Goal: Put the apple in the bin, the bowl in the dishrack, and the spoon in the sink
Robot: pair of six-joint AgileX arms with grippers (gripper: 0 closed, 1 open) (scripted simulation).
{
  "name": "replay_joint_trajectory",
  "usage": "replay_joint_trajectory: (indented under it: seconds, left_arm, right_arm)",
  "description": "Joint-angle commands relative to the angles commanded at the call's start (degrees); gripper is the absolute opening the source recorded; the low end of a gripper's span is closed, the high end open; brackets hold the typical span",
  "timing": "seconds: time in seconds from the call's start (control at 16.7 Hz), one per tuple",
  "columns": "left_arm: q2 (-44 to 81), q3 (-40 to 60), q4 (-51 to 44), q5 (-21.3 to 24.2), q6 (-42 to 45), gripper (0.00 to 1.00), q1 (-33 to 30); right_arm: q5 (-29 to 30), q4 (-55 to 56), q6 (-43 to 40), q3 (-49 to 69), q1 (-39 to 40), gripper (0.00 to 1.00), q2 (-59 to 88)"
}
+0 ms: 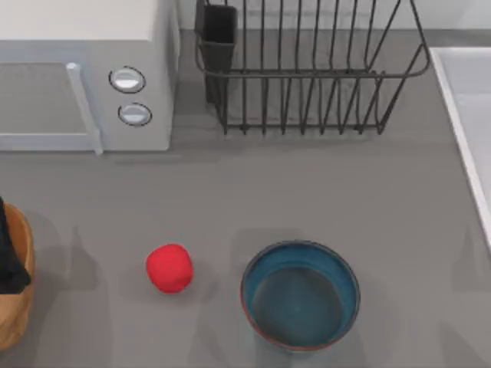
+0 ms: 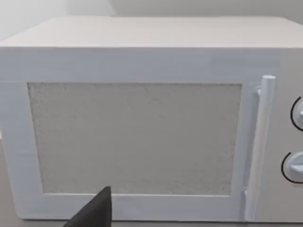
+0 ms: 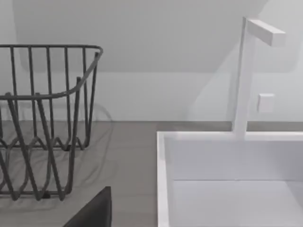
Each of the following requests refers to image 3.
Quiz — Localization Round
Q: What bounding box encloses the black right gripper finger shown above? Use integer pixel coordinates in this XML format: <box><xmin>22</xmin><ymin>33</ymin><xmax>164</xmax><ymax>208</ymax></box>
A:
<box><xmin>62</xmin><ymin>186</ymin><xmax>112</xmax><ymax>227</ymax></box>

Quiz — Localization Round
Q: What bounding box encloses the white sink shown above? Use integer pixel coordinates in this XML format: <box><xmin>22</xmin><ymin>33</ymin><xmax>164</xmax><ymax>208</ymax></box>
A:
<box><xmin>156</xmin><ymin>131</ymin><xmax>303</xmax><ymax>227</ymax></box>

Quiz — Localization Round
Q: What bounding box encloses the tall white tap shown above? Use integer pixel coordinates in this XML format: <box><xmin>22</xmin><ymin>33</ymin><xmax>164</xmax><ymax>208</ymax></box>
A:
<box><xmin>232</xmin><ymin>16</ymin><xmax>286</xmax><ymax>138</ymax></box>

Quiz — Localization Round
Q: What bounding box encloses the small white tap lever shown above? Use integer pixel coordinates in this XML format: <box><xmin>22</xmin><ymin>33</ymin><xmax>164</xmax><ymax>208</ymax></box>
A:
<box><xmin>257</xmin><ymin>93</ymin><xmax>276</xmax><ymax>114</ymax></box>

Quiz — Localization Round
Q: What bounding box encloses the dark grey wire basket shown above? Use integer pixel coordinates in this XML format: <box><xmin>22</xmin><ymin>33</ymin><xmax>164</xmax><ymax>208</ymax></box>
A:
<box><xmin>0</xmin><ymin>44</ymin><xmax>104</xmax><ymax>201</ymax></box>

